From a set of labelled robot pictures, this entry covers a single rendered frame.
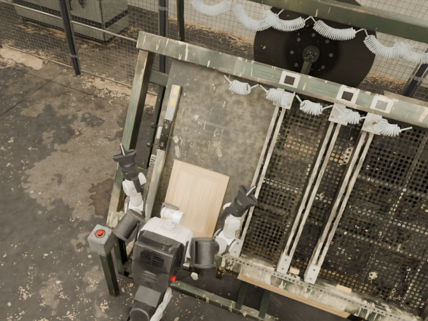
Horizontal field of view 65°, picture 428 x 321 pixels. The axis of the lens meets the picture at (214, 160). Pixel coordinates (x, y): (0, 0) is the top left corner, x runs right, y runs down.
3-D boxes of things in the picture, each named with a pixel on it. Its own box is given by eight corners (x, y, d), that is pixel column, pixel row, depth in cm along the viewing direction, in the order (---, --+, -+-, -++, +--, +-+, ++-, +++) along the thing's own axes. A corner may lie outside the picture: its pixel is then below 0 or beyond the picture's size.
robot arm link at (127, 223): (130, 234, 189) (126, 239, 176) (117, 225, 188) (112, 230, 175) (142, 217, 190) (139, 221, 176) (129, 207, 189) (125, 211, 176)
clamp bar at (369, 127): (300, 274, 217) (302, 296, 194) (370, 94, 185) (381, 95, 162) (316, 279, 216) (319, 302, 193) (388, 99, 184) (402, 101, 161)
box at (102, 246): (90, 252, 225) (86, 237, 212) (100, 237, 233) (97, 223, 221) (106, 258, 224) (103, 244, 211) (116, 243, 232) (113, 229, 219)
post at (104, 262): (109, 295, 280) (97, 249, 227) (113, 288, 284) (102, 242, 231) (116, 297, 279) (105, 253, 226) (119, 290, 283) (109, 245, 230)
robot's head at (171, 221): (177, 230, 172) (180, 216, 169) (160, 223, 175) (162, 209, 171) (182, 224, 178) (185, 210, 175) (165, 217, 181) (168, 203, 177)
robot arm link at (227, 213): (248, 214, 175) (238, 225, 182) (242, 197, 181) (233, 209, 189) (228, 214, 170) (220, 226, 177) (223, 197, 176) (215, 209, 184)
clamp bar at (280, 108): (228, 248, 224) (221, 266, 201) (283, 71, 192) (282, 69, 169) (242, 253, 223) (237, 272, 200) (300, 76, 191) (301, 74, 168)
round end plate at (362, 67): (242, 90, 256) (265, -22, 200) (244, 86, 260) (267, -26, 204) (346, 119, 245) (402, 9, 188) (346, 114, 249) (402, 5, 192)
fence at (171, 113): (144, 218, 233) (141, 221, 229) (174, 83, 208) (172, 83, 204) (150, 221, 232) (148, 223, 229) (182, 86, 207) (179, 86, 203)
